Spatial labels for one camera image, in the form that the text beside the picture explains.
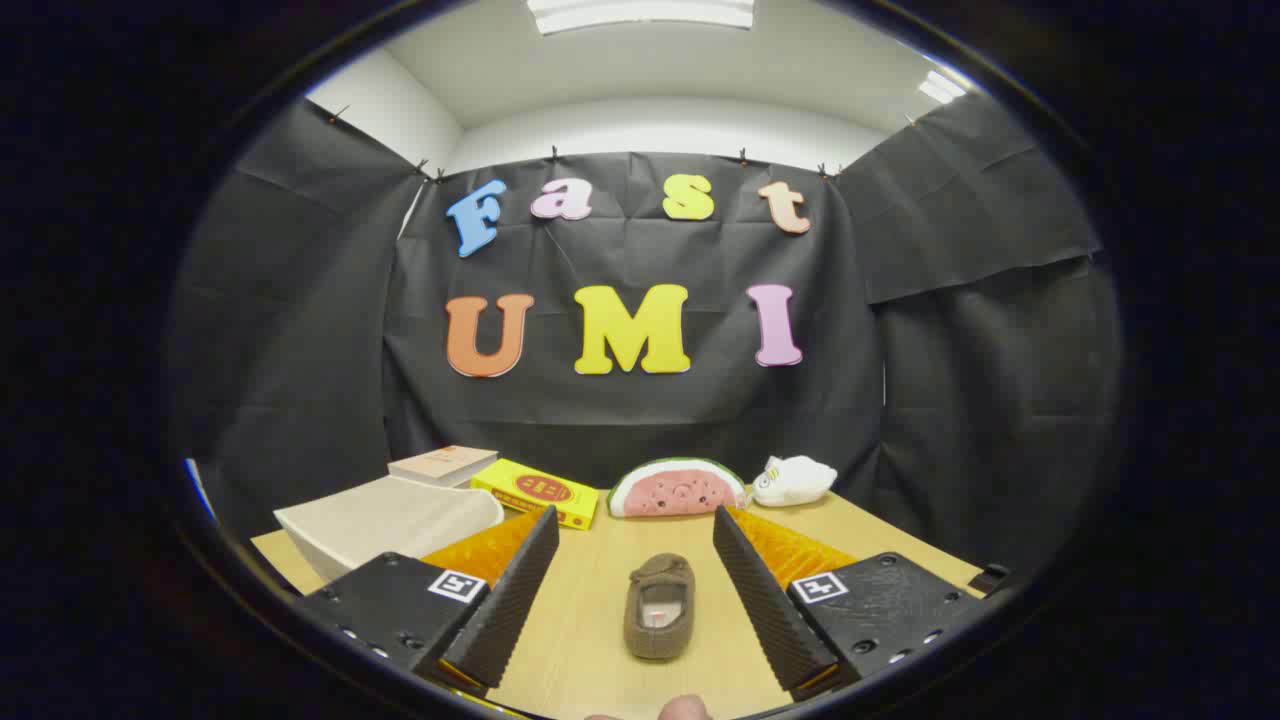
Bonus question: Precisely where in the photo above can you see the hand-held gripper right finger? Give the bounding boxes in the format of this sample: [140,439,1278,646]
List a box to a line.
[712,505,988,703]

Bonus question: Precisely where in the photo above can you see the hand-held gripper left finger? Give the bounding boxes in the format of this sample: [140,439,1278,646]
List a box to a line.
[298,505,561,693]

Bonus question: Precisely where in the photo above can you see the brown suede shoe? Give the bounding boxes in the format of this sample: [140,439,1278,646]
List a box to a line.
[623,553,697,661]

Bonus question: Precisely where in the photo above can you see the white storage box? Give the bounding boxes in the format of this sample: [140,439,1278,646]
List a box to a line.
[273,475,506,583]

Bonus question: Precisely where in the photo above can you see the yellow book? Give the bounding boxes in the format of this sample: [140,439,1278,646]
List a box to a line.
[470,458,601,531]

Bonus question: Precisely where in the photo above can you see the white plush toy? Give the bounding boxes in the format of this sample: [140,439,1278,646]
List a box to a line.
[750,455,839,508]

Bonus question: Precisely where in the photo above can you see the watermelon slice plush toy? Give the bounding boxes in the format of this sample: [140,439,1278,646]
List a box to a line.
[606,457,749,519]

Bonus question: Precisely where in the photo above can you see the black backdrop cloth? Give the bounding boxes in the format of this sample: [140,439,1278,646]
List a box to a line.
[165,90,1126,576]

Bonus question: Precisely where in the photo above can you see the long ceiling light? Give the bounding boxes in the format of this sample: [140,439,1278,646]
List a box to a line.
[527,0,756,36]

